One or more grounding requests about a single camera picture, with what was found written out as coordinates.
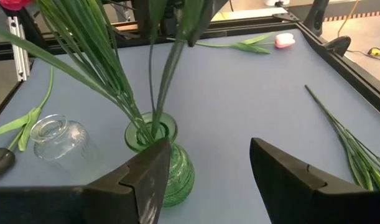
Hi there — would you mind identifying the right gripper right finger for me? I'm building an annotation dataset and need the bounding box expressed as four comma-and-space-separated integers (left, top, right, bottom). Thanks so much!
249, 137, 370, 224

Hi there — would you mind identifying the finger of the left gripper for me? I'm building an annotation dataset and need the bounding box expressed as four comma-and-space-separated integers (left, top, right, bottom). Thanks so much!
187, 0, 223, 48

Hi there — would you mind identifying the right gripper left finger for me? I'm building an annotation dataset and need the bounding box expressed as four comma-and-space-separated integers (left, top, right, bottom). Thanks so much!
81, 137, 172, 224

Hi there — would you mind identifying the purple artificial flower bunch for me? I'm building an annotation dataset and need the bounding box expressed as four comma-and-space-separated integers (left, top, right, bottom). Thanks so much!
304, 84, 380, 191

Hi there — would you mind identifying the pale pink artificial tulip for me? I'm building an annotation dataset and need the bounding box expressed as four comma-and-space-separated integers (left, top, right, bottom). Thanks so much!
166, 32, 296, 55

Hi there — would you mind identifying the clear ribbed glass vase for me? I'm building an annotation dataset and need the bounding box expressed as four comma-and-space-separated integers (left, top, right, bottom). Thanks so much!
29, 113, 99, 177

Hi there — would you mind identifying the dark artificial tulip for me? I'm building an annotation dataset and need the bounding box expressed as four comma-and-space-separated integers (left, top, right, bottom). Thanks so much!
0, 67, 55, 180

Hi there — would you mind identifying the green patterned glass vase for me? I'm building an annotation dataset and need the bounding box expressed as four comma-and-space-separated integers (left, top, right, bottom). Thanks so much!
124, 111, 196, 208

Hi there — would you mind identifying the black stand leg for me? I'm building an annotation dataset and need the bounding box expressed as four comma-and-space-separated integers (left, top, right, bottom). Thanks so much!
303, 0, 352, 57

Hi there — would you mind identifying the black floor mat striped edge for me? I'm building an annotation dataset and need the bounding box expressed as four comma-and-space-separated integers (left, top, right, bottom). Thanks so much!
285, 0, 380, 22

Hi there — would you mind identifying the black metal table frame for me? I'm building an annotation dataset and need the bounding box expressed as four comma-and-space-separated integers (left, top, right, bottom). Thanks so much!
0, 6, 380, 121

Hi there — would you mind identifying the long yellow cable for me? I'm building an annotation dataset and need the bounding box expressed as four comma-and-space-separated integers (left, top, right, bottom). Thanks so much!
337, 0, 361, 38

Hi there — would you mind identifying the silver aluminium rail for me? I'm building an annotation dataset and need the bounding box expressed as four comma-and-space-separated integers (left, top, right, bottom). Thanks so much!
7, 16, 31, 82

